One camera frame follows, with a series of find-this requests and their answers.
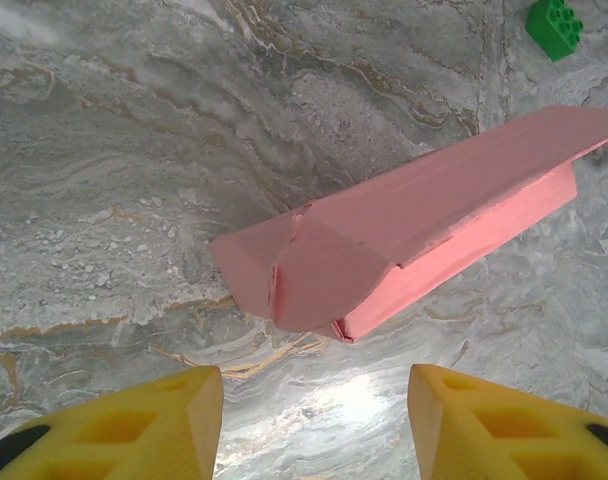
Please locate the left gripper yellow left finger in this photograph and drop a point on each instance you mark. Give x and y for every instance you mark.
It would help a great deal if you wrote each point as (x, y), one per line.
(184, 440)

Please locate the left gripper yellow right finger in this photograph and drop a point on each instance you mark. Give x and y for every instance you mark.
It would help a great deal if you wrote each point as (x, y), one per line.
(449, 440)

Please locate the pink paper box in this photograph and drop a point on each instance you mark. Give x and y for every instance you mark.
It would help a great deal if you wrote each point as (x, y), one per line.
(409, 225)

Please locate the green toy brick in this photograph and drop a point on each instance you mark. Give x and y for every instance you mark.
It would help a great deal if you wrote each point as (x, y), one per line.
(554, 25)

